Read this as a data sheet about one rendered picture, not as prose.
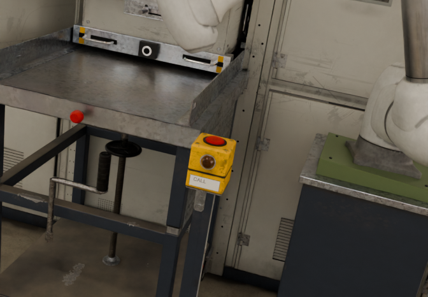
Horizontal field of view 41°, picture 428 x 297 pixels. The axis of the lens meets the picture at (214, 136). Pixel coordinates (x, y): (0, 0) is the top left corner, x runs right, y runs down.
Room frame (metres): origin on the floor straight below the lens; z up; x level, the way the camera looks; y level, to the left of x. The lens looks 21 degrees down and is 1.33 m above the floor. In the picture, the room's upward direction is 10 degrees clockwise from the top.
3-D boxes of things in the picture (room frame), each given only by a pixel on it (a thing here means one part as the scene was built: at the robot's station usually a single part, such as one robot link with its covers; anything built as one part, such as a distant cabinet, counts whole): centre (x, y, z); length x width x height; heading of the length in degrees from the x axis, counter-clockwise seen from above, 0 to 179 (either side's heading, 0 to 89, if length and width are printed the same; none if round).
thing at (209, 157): (1.07, 0.00, 0.87); 0.03 x 0.01 x 0.03; 80
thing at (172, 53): (1.87, 0.25, 0.90); 0.54 x 0.05 x 0.06; 80
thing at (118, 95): (1.70, 0.28, 0.82); 0.68 x 0.62 x 0.06; 170
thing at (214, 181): (1.11, 0.00, 0.85); 0.08 x 0.08 x 0.10; 80
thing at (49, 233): (1.34, 0.33, 0.59); 0.17 x 0.03 x 0.30; 79
